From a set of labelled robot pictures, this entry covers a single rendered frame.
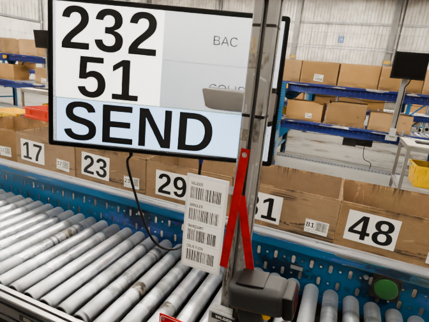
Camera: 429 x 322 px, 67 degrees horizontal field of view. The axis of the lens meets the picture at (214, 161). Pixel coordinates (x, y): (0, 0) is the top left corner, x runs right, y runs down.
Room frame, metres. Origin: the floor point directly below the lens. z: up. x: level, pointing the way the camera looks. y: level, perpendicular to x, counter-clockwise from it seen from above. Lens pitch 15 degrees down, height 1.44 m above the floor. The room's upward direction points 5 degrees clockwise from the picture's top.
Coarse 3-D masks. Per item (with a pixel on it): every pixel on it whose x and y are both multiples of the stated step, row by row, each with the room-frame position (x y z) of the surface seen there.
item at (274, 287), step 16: (240, 272) 0.53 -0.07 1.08; (256, 272) 0.53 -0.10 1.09; (240, 288) 0.49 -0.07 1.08; (256, 288) 0.48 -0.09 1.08; (272, 288) 0.48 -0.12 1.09; (288, 288) 0.49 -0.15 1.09; (240, 304) 0.48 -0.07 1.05; (256, 304) 0.47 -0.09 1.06; (272, 304) 0.46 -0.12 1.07; (288, 304) 0.46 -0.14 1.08; (240, 320) 0.50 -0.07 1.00; (256, 320) 0.49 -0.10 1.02; (288, 320) 0.46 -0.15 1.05
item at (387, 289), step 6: (378, 282) 0.92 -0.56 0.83; (384, 282) 0.92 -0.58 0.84; (390, 282) 0.91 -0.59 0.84; (378, 288) 0.92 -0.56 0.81; (384, 288) 0.91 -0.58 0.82; (390, 288) 0.91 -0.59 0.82; (396, 288) 0.90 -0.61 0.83; (378, 294) 0.92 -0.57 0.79; (384, 294) 0.91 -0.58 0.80; (390, 294) 0.91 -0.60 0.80; (396, 294) 0.90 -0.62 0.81
